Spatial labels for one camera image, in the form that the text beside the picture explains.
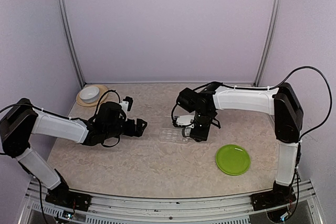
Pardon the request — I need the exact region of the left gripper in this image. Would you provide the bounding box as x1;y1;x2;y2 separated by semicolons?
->
104;118;148;139

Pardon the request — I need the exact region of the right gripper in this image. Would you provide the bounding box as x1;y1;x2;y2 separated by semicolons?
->
189;110;213;141

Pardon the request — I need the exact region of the clear plastic pill organizer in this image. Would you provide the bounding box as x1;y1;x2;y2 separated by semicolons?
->
159;116;188;144

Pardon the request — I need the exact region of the orange label pill bottle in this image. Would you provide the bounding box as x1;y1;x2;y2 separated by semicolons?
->
182;126;192;139

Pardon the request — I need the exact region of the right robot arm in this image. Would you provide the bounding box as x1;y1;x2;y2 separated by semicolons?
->
171;79;327;205

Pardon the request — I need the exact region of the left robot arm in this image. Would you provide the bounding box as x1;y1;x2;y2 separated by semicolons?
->
1;97;148;206

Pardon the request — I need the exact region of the green plate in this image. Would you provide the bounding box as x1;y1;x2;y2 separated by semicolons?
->
215;144;251;176

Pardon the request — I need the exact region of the beige wooden plate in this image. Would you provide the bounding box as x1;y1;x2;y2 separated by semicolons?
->
76;84;108;108

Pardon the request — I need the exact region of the white bowl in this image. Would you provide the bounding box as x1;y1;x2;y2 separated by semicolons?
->
79;86;100;103

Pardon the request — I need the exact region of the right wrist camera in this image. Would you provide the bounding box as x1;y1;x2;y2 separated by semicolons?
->
173;115;194;128

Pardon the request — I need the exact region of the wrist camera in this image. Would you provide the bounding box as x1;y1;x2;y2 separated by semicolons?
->
120;96;133;112
173;115;194;128

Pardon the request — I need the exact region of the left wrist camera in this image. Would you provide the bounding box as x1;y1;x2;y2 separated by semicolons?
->
120;96;133;112

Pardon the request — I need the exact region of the front aluminium rail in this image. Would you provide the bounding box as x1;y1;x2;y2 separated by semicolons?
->
18;180;327;223

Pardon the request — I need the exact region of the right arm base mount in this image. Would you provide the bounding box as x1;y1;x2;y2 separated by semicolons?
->
250;182;297;211

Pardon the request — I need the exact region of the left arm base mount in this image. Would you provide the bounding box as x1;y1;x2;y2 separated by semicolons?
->
45;185;92;212

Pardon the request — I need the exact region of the right aluminium frame post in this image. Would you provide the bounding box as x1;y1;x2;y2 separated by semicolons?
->
254;0;281;87

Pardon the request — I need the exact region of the aluminium frame post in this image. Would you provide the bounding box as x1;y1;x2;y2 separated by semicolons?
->
254;0;281;87
57;0;86;88

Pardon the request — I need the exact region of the left aluminium frame post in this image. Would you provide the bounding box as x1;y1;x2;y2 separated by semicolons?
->
57;0;86;88

